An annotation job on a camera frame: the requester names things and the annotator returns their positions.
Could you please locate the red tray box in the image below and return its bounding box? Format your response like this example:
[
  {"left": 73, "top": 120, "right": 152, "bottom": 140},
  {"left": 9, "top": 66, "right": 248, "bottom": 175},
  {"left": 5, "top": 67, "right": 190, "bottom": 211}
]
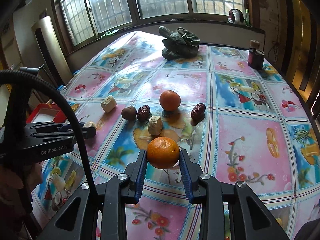
[{"left": 26, "top": 103, "right": 67, "bottom": 123}]

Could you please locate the black coiled cable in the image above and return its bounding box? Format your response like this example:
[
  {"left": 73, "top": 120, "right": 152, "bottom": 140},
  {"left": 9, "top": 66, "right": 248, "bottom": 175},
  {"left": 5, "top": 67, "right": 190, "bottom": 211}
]
[{"left": 0, "top": 69, "right": 101, "bottom": 210}]

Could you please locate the dark red jujube date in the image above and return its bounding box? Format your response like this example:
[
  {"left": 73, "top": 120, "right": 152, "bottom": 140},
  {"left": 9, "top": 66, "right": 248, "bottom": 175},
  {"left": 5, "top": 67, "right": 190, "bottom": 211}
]
[
  {"left": 190, "top": 103, "right": 206, "bottom": 121},
  {"left": 137, "top": 105, "right": 150, "bottom": 122}
]

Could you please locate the beige cake piece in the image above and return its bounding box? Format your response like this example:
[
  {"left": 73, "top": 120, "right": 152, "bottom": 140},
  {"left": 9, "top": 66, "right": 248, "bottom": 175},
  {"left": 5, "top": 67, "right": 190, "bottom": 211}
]
[{"left": 83, "top": 121, "right": 97, "bottom": 129}]

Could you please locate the person's left hand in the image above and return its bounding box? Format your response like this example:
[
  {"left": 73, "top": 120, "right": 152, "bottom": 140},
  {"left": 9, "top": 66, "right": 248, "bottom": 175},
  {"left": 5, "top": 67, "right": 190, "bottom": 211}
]
[{"left": 1, "top": 162, "right": 43, "bottom": 203}]

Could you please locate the dark jar with cork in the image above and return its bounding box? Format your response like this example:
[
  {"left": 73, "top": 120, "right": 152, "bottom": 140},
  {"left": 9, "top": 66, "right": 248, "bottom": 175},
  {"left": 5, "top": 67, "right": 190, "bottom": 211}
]
[{"left": 248, "top": 40, "right": 264, "bottom": 70}]

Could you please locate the green cloth on sill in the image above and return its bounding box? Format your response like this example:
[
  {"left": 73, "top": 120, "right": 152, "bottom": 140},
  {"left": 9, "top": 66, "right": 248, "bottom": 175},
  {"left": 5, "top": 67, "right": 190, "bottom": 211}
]
[{"left": 100, "top": 29, "right": 119, "bottom": 39}]

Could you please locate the colourful fruit pattern tablecloth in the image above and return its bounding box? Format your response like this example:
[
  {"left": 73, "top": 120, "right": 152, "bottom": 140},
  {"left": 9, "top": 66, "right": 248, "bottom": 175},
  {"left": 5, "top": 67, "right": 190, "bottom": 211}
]
[{"left": 31, "top": 31, "right": 320, "bottom": 240}]

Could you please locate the orange tangerine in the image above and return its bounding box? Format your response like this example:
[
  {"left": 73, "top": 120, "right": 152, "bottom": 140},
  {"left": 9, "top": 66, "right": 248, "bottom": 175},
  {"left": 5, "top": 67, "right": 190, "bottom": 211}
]
[
  {"left": 159, "top": 90, "right": 181, "bottom": 112},
  {"left": 146, "top": 137, "right": 180, "bottom": 169}
]

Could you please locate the beige cake block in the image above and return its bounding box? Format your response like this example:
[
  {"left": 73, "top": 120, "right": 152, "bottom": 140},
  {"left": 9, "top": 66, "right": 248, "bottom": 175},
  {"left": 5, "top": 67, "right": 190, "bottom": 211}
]
[{"left": 100, "top": 95, "right": 117, "bottom": 113}]

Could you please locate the red white object on sill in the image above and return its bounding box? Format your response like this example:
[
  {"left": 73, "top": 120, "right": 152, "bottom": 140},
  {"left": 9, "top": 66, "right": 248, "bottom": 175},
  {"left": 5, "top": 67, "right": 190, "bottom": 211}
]
[{"left": 228, "top": 8, "right": 245, "bottom": 25}]

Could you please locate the dark green leafy vegetable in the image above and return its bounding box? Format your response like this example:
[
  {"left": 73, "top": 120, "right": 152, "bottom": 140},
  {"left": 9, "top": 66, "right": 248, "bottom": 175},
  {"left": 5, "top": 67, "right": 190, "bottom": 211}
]
[{"left": 158, "top": 26, "right": 200, "bottom": 60}]

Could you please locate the tall beige air conditioner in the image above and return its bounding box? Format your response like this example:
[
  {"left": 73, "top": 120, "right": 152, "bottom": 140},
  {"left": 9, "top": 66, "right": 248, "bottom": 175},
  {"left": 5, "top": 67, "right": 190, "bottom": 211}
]
[{"left": 31, "top": 16, "right": 73, "bottom": 86}]

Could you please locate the beige cake chunk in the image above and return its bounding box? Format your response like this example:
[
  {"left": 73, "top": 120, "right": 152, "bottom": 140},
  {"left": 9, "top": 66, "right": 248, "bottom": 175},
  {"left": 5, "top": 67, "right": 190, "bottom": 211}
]
[{"left": 148, "top": 115, "right": 163, "bottom": 136}]

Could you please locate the window with metal grille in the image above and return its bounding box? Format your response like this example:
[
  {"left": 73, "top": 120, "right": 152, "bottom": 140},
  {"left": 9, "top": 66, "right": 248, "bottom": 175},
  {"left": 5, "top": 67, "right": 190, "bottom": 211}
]
[{"left": 52, "top": 0, "right": 250, "bottom": 52}]

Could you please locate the wooden chair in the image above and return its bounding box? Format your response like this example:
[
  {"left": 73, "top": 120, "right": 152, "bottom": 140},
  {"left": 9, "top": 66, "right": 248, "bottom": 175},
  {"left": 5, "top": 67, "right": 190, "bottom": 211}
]
[{"left": 10, "top": 64, "right": 44, "bottom": 76}]

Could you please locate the green bottle on sill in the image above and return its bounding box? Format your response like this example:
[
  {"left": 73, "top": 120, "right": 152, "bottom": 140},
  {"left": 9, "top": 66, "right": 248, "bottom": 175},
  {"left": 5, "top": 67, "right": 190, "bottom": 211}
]
[{"left": 245, "top": 8, "right": 251, "bottom": 27}]

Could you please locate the brown longan ball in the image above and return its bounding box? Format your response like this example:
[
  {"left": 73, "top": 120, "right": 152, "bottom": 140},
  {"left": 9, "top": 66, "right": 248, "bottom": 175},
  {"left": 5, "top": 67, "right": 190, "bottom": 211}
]
[{"left": 121, "top": 106, "right": 137, "bottom": 121}]

